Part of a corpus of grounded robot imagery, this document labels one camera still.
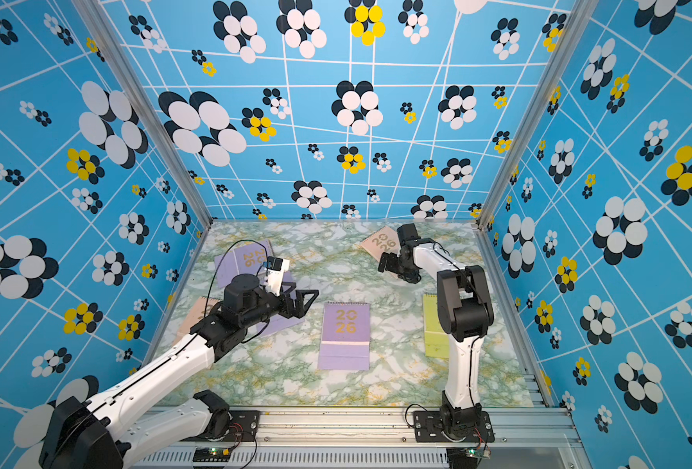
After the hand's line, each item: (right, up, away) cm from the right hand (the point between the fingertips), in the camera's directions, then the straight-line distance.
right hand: (395, 270), depth 102 cm
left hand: (-26, -2, -25) cm, 36 cm away
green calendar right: (+11, -20, -12) cm, 26 cm away
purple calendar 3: (-17, -19, -13) cm, 29 cm away
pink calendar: (-64, -12, -8) cm, 66 cm away
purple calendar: (-54, +3, +6) cm, 55 cm away
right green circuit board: (+13, -42, -33) cm, 55 cm away
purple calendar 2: (-33, -10, -32) cm, 47 cm away
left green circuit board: (-50, -44, -30) cm, 73 cm away
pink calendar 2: (-3, +11, +10) cm, 15 cm away
